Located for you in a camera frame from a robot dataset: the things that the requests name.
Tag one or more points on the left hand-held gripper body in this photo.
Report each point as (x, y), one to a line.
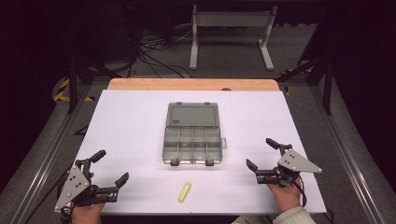
(72, 186)

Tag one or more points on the white metal stand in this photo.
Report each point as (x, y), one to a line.
(232, 19)

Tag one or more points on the grey clear compartment box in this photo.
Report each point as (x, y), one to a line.
(192, 137)

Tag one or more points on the person's left hand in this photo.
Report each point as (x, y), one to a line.
(85, 214)

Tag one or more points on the aluminium floor rail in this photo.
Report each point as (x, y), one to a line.
(348, 149)
(43, 165)

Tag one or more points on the yellow-black hazard tape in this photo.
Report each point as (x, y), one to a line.
(288, 90)

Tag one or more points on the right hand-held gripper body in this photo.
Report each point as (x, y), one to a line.
(297, 163)

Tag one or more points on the white table mat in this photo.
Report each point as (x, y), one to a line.
(130, 130)

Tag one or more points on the small yellow-green bar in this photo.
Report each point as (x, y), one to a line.
(185, 192)

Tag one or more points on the black metal stand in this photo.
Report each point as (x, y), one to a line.
(76, 71)
(325, 71)

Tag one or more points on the person's right hand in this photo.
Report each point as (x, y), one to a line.
(288, 197)

